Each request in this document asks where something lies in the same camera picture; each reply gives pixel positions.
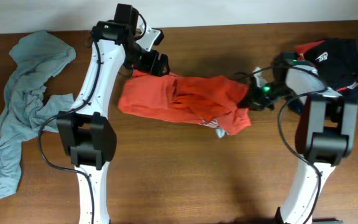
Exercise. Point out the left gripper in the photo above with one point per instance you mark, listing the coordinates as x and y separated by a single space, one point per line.
150 65

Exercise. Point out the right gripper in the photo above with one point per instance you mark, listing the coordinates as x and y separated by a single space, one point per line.
253 97

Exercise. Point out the orange printed t-shirt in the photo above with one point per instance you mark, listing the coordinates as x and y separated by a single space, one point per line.
212 102

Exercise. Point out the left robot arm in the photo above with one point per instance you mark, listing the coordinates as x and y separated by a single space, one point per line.
86 134

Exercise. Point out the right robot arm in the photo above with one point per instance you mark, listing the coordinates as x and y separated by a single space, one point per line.
324 135

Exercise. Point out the red folded garment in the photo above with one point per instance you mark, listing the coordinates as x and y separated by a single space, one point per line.
306 46

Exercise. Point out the black folded Nike garment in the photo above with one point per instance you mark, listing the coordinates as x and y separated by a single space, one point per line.
336 61

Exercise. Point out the grey t-shirt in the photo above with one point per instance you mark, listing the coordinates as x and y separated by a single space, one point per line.
39 57

